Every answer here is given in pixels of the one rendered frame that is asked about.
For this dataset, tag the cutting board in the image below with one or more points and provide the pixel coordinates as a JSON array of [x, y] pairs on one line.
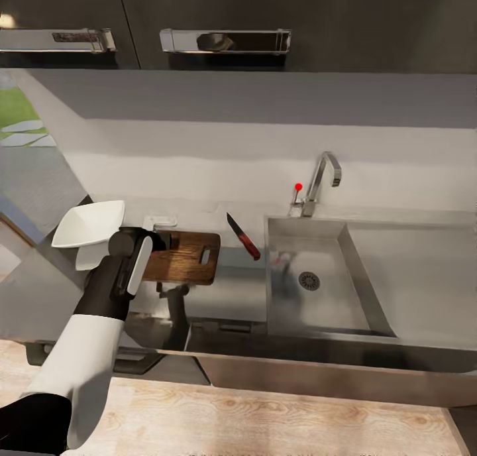
[[182, 261]]

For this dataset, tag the parer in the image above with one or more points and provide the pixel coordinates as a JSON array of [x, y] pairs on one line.
[[253, 250]]

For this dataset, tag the drop in sink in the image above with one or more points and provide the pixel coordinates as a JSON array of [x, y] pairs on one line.
[[370, 281]]

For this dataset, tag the bowl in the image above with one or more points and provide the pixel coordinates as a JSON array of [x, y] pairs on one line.
[[89, 224]]

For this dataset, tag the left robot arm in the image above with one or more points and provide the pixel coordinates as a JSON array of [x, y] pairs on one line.
[[62, 406]]

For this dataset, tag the dishwasher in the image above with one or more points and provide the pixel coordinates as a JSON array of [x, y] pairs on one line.
[[138, 366]]

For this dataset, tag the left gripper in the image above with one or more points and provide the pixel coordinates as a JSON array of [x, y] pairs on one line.
[[162, 241]]

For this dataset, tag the cabinet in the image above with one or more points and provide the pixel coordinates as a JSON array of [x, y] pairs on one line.
[[348, 36]]

